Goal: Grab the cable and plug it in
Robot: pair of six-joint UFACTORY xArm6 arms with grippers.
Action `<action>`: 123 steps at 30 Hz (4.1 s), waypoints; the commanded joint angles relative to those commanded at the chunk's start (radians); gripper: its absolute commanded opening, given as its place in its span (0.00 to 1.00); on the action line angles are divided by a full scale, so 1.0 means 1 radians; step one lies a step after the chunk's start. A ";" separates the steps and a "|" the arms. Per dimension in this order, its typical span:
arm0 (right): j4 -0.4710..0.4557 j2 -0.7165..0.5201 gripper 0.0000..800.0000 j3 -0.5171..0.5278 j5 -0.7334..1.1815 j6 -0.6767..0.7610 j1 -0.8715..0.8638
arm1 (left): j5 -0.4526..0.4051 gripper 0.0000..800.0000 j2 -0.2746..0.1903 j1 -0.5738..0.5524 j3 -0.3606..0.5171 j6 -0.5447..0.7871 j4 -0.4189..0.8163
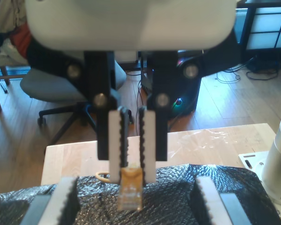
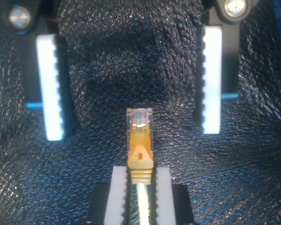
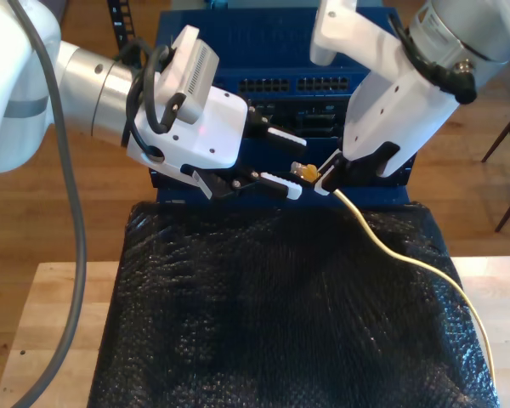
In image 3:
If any blue network switch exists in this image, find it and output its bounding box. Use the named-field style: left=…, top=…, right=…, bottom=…
left=155, top=8, right=392, bottom=97

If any dark metal stool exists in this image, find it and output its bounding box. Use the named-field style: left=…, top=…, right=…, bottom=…
left=482, top=99, right=510, bottom=233

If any dark blue rack unit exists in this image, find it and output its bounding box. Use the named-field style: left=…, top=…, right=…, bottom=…
left=150, top=135, right=417, bottom=209

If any thick grey cable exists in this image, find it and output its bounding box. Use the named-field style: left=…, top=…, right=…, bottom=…
left=3, top=0, right=88, bottom=408

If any black camera cable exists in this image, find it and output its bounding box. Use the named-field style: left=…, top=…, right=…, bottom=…
left=140, top=42, right=187, bottom=133

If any yellow network cable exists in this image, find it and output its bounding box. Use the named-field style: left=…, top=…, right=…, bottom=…
left=289, top=161, right=497, bottom=390

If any black perforated rack post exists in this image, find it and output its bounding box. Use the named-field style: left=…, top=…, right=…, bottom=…
left=106, top=0, right=137, bottom=48

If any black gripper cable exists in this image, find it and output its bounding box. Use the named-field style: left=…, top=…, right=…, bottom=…
left=386, top=14, right=479, bottom=105
left=112, top=37, right=166, bottom=165

